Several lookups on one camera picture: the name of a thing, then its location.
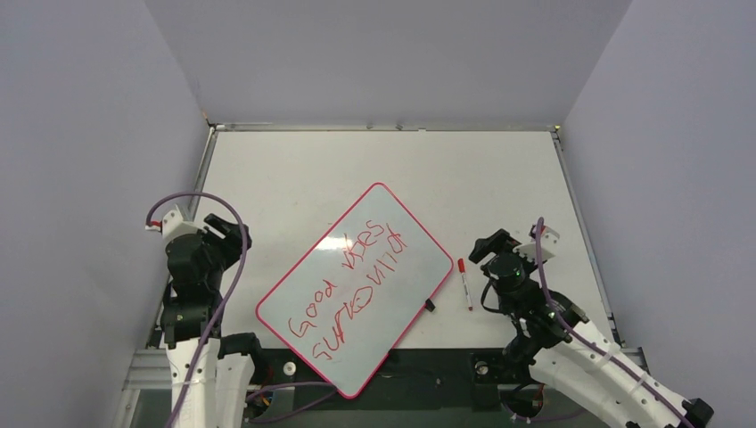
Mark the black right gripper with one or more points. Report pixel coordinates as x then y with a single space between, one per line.
493 249

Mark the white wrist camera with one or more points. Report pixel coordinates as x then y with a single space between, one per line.
174 223
549 243

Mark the aluminium table edge frame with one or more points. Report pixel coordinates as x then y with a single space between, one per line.
291 183

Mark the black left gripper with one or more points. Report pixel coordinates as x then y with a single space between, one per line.
232 242

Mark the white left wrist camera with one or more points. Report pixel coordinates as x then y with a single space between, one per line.
174 223

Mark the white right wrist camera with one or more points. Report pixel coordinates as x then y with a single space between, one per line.
549 243

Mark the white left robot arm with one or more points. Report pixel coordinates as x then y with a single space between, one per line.
210 374

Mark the pink-framed whiteboard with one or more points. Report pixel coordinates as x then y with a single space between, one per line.
354 294

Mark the white whiteboard marker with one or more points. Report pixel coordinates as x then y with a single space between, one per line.
467 292

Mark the black whiteboard clip right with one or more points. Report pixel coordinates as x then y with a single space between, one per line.
430 305

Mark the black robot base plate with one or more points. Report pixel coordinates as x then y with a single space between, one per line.
408 379

